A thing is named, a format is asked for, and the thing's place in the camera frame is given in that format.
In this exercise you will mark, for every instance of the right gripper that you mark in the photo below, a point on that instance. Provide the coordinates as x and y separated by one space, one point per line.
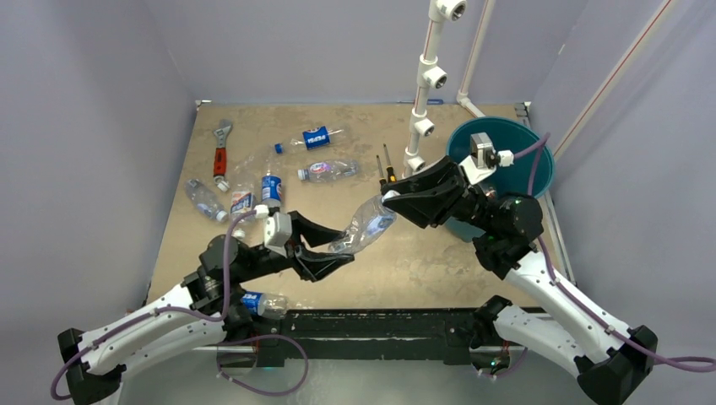
436 199

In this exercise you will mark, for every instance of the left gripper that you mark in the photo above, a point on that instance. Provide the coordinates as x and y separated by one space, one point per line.
316 264

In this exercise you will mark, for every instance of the clear bottle light-blue cap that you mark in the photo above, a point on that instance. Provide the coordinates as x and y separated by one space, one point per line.
370 221

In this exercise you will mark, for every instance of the Pepsi bottle blue cap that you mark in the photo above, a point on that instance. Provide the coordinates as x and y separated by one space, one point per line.
272 182

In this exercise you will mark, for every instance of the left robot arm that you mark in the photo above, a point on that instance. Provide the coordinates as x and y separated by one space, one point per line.
204 308

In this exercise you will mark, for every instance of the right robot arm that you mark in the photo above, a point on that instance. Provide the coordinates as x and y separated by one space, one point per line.
608 357

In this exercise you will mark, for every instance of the right yellow-black screwdriver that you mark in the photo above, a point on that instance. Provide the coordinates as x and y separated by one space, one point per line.
391 177

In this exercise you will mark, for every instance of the yellow-black screwdriver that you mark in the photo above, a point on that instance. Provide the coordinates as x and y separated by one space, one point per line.
381 175
391 177

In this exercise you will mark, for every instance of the left yellow-black screwdriver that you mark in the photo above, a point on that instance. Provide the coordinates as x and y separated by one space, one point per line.
381 175

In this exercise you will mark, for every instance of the Pepsi bottle near base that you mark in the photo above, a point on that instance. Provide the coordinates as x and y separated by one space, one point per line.
265 305

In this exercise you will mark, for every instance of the clear bottle red logo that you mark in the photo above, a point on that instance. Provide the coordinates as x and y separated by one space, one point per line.
329 170

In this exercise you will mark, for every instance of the clear bottle blue-orange label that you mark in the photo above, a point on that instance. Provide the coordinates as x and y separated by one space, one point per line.
243 200

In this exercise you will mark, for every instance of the Pepsi bottle at back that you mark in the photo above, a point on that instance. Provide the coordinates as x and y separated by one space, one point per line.
309 140

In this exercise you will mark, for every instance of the white PVC pipe stand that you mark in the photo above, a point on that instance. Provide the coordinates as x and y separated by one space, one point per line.
429 76

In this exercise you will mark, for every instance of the small clear bottle far left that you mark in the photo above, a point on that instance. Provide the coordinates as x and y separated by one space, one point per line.
205 200

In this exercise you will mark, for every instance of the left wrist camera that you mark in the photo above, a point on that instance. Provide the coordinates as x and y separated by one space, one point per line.
277 228

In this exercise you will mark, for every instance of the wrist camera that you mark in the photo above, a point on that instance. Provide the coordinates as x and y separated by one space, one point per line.
483 159
277 228

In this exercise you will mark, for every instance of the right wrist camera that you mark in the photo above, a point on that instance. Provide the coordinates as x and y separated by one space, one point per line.
483 159

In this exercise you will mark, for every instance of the white pipe on wall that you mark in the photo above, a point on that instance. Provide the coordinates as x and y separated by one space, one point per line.
462 97

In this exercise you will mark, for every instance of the red handled adjustable wrench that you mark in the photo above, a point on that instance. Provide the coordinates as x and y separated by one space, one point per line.
220 155

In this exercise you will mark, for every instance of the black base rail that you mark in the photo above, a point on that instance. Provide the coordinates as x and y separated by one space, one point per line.
447 335

